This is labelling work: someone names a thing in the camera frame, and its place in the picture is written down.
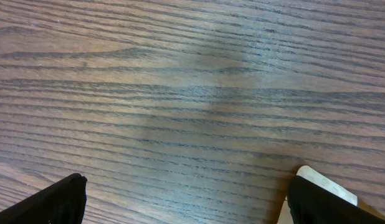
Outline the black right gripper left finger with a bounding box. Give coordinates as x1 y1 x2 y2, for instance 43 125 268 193
0 173 87 224

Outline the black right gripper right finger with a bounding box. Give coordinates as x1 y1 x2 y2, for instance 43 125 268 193
287 176 385 224

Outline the brown Pantree snack packet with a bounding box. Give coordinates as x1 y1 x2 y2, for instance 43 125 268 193
277 166 385 224

